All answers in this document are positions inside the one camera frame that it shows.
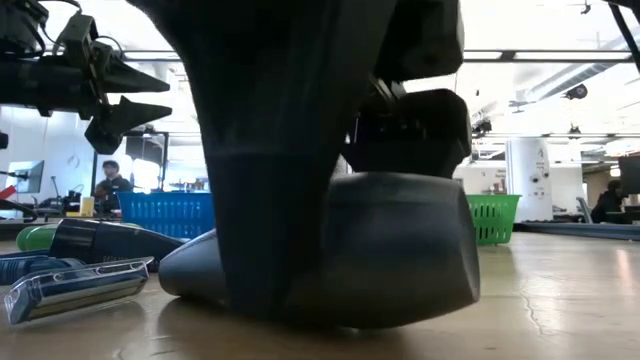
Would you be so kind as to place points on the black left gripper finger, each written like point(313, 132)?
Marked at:
point(125, 77)
point(115, 120)

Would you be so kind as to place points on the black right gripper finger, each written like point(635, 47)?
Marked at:
point(410, 135)
point(270, 150)

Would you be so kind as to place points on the grey travel electric shaver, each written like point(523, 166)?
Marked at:
point(400, 250)

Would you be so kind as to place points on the black travel tube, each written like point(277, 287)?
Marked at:
point(110, 242)

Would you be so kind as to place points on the green travel bottle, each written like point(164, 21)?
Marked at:
point(35, 237)

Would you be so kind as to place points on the computer monitor on arm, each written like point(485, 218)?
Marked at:
point(27, 176)

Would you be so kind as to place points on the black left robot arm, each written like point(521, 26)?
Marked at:
point(20, 25)

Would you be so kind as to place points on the person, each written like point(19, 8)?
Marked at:
point(607, 202)
point(114, 182)

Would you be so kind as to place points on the black ceiling spotlight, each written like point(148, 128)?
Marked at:
point(481, 127)
point(576, 91)

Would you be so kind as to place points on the yellow cup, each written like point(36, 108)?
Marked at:
point(87, 206)

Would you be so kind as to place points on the blue plastic basket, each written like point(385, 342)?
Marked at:
point(165, 215)

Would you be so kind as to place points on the green plastic basket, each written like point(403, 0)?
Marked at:
point(492, 220)

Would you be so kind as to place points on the white round column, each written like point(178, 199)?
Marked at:
point(529, 177)

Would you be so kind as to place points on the black computer monitor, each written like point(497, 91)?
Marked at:
point(630, 175)

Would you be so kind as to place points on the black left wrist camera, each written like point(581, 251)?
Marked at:
point(77, 35)

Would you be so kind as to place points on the black overhead frame beam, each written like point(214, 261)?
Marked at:
point(550, 55)

